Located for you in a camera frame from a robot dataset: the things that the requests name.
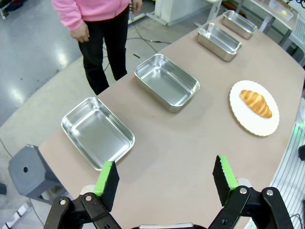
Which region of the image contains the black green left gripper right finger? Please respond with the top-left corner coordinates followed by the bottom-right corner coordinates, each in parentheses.
top-left (208, 155), bottom-right (295, 229)

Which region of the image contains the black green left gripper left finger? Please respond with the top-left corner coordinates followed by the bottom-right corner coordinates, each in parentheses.
top-left (43, 161), bottom-right (120, 229)

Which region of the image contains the golden croissant bread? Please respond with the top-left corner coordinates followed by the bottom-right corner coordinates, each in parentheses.
top-left (239, 89), bottom-right (273, 119)

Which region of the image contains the large deep steel container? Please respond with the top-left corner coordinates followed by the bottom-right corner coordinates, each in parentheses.
top-left (134, 53), bottom-right (201, 113)

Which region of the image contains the medium steel container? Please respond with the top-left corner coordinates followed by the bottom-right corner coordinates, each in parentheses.
top-left (197, 22), bottom-right (243, 62)

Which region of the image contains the small steel container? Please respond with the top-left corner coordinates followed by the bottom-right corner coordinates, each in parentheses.
top-left (222, 10), bottom-right (258, 40)

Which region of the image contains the person's right hand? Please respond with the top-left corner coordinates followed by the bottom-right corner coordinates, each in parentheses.
top-left (70, 21), bottom-right (91, 43)

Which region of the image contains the person's left hand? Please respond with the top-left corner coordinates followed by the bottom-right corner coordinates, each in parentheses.
top-left (131, 0), bottom-right (143, 14)

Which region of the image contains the large shallow steel tray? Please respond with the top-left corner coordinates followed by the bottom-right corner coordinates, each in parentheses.
top-left (61, 96), bottom-right (136, 171)

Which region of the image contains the grey plastic stool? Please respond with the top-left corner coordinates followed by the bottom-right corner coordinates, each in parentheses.
top-left (8, 144), bottom-right (63, 205)

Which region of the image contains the white scalloped paper plate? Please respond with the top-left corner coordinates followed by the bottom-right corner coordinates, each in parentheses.
top-left (229, 80), bottom-right (280, 137)

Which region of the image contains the person in pink sweater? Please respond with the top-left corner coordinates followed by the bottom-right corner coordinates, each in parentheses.
top-left (51, 0), bottom-right (143, 96)

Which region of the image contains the white machine base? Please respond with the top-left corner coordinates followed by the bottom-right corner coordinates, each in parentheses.
top-left (146, 0), bottom-right (222, 26)

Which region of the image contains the clear plastic storage box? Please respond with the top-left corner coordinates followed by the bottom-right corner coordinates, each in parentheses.
top-left (268, 0), bottom-right (294, 21)

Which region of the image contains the black floor cable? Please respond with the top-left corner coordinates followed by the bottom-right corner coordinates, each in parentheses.
top-left (102, 11), bottom-right (172, 72)

